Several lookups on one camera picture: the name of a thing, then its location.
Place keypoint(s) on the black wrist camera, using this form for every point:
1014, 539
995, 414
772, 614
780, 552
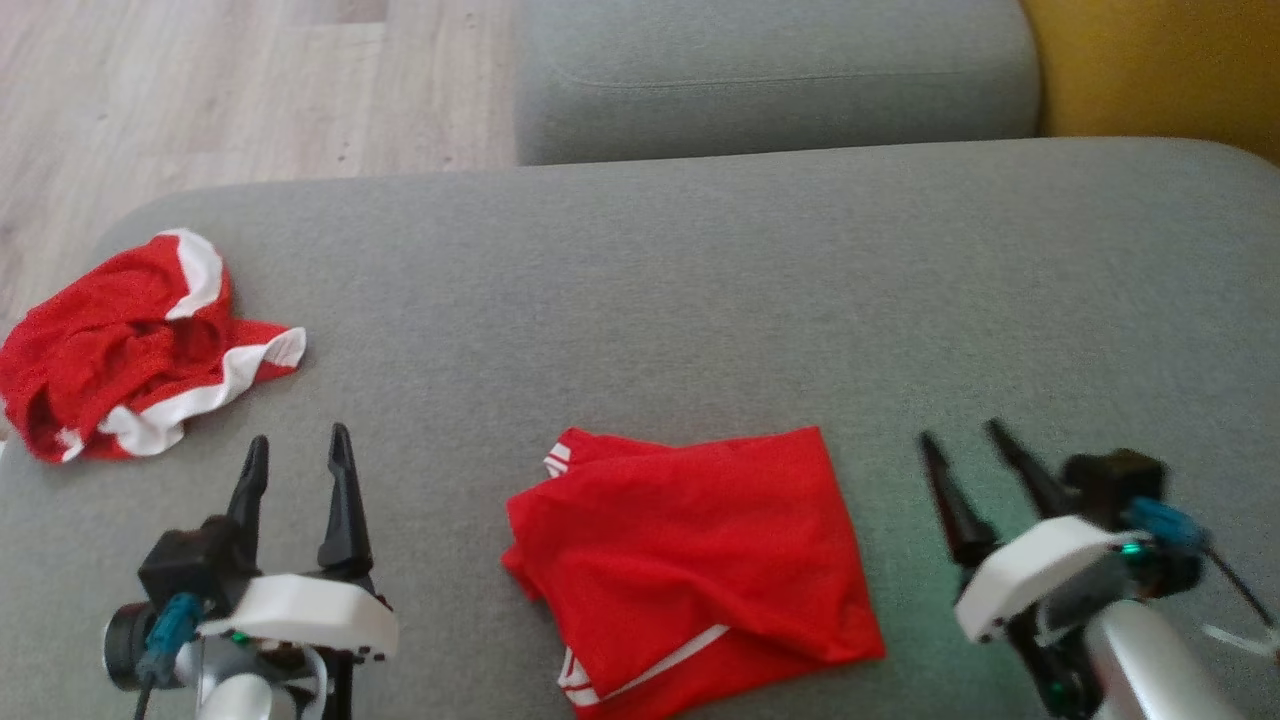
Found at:
190, 560
1110, 480

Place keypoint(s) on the grey sofa cushion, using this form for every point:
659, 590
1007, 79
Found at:
770, 80

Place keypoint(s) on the yellow sofa section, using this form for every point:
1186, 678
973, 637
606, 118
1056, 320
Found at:
1160, 70

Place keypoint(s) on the red white mesh shorts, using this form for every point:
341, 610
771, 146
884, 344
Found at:
90, 370

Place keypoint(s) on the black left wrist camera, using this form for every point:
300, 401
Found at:
190, 560

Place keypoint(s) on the grey fabric sofa seat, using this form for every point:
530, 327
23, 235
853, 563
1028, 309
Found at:
700, 300

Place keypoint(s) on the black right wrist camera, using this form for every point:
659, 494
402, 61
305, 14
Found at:
1110, 480

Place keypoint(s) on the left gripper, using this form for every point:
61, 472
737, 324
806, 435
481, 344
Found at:
310, 612

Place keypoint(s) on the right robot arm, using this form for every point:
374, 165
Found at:
1160, 660

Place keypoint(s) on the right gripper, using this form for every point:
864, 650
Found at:
1030, 570

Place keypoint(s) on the red number 23 jersey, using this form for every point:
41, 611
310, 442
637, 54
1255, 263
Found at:
690, 560

